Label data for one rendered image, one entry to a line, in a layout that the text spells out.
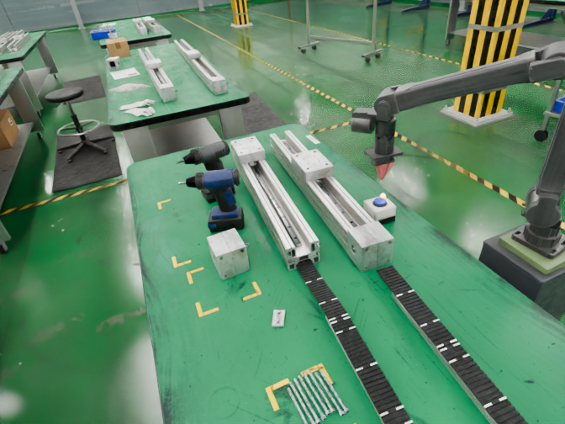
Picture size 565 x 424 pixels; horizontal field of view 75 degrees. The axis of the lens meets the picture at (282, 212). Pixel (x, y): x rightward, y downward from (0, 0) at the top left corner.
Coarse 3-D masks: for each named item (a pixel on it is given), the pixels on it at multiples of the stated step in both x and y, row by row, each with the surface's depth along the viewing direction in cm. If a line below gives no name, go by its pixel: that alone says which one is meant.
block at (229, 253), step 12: (216, 240) 110; (228, 240) 109; (240, 240) 109; (216, 252) 105; (228, 252) 105; (240, 252) 107; (216, 264) 109; (228, 264) 107; (240, 264) 109; (228, 276) 109
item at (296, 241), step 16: (256, 176) 147; (272, 176) 140; (256, 192) 132; (272, 192) 138; (272, 208) 123; (288, 208) 122; (272, 224) 116; (288, 224) 119; (304, 224) 114; (288, 240) 108; (304, 240) 112; (288, 256) 107; (304, 256) 111
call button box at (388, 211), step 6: (384, 198) 126; (366, 204) 125; (372, 204) 124; (384, 204) 123; (390, 204) 123; (366, 210) 126; (372, 210) 121; (378, 210) 121; (384, 210) 121; (390, 210) 122; (372, 216) 122; (378, 216) 121; (384, 216) 122; (390, 216) 123; (384, 222) 124
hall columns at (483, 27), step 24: (240, 0) 955; (480, 0) 325; (504, 0) 307; (528, 0) 316; (240, 24) 985; (480, 24) 331; (504, 24) 320; (480, 48) 338; (504, 48) 333; (480, 96) 353
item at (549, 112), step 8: (560, 80) 294; (552, 96) 303; (552, 104) 305; (560, 104) 303; (544, 112) 312; (552, 112) 308; (560, 112) 304; (544, 120) 315; (544, 128) 317; (536, 136) 325; (544, 136) 320
